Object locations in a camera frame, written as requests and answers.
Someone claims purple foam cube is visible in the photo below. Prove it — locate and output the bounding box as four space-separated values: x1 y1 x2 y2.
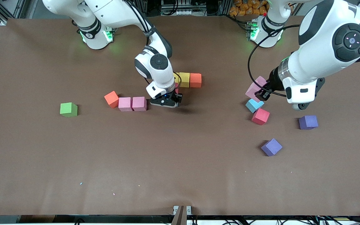
260 138 283 157
299 115 319 130

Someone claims brown wooden beam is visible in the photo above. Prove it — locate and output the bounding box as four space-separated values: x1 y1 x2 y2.
171 206 188 225

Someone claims orange foam cube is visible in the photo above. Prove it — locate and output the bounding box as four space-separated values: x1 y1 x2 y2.
190 73 202 88
104 91 119 109

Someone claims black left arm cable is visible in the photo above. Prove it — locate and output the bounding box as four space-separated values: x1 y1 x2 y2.
247 24 301 97

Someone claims green foam cube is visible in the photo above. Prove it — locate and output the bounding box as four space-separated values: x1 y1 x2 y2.
60 102 78 118

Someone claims brown table cover sheet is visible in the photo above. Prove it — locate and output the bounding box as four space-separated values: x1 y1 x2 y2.
0 15 360 216

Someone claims blue foam cube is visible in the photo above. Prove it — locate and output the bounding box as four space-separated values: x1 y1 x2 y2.
245 99 265 113

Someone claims pink foam cube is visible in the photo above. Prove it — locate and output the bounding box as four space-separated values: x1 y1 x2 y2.
118 97 133 112
132 96 147 111
245 76 268 102

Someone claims small metal bracket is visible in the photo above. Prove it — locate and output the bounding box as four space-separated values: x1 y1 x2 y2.
173 205 192 216

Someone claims pile of orange fruit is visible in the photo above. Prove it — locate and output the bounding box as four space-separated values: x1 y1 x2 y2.
229 0 268 17

